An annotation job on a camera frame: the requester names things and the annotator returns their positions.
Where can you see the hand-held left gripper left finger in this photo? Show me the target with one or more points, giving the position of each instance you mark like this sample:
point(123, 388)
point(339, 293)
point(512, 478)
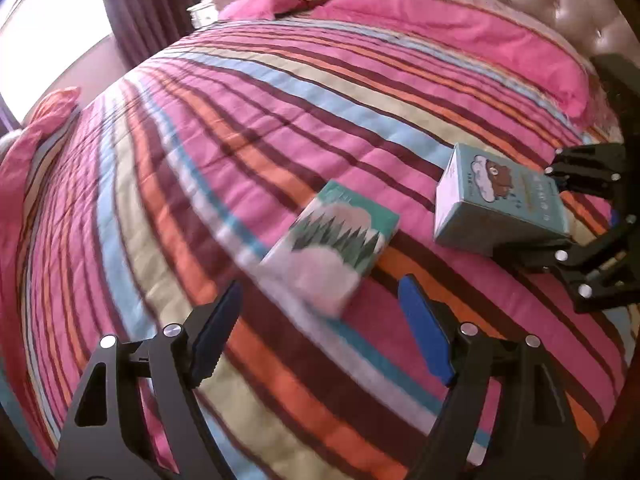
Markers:
point(215, 335)

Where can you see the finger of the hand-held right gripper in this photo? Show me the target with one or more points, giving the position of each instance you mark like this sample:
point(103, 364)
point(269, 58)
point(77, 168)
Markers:
point(590, 165)
point(600, 270)

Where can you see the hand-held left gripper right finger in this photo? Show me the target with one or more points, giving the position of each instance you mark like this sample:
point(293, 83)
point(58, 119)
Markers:
point(425, 330)

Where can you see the pale blue bear print box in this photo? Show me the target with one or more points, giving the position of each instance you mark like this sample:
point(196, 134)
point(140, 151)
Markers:
point(500, 205)

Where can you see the teal forest print box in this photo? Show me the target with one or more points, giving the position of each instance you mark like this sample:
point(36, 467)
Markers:
point(330, 245)

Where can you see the striped bed blanket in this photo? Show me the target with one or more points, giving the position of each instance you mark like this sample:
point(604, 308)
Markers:
point(200, 160)

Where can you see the large pink pillow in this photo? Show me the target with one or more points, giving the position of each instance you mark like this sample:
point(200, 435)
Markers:
point(450, 35)

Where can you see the pink striped pillow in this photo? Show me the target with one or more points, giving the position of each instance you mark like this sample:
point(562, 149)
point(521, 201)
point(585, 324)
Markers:
point(35, 135)

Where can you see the white nightstand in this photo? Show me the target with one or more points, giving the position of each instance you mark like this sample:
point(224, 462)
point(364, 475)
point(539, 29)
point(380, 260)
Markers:
point(207, 12)

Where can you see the purple curtain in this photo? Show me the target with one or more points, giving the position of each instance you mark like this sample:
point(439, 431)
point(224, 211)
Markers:
point(135, 5)

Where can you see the small pink pillow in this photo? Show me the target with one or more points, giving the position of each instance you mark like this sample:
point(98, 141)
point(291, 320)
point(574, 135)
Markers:
point(280, 0)

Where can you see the bright window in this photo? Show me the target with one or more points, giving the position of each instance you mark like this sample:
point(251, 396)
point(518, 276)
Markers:
point(45, 25)

